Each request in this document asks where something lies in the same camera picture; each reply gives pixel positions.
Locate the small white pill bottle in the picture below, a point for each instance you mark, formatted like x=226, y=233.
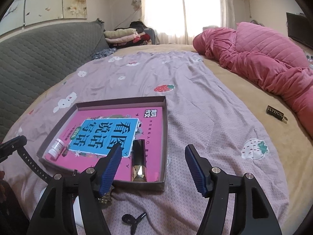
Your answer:
x=56, y=148

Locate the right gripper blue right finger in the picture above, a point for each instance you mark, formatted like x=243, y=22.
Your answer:
x=206, y=181

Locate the small dark brown bottle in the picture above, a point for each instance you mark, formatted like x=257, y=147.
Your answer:
x=64, y=152

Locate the pink quilted duvet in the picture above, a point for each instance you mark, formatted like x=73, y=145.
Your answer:
x=266, y=58

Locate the floral wall painting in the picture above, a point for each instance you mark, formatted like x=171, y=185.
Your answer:
x=27, y=12

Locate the grey quilted headboard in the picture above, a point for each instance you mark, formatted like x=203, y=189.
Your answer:
x=36, y=60

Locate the white earbuds case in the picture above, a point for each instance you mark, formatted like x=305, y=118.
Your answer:
x=77, y=212

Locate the pile of folded clothes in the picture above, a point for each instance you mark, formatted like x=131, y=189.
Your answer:
x=137, y=34

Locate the black hair clip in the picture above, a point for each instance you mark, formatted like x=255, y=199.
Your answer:
x=132, y=221

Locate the black wall television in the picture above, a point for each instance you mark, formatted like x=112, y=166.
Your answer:
x=300, y=29

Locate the black gold lighter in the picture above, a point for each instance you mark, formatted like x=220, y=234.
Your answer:
x=276, y=113

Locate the purple patterned bed sheet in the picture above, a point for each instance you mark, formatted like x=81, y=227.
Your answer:
x=201, y=111

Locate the brass metal ring fitting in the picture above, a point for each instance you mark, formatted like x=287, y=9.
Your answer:
x=107, y=198

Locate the pink and blue book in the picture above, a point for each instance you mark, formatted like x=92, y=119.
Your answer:
x=91, y=134

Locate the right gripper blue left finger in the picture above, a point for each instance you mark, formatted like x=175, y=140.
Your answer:
x=104, y=171

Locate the yellow black wrist watch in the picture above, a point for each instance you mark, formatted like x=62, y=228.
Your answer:
x=17, y=144

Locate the white window curtain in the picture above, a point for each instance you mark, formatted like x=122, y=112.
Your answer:
x=180, y=21

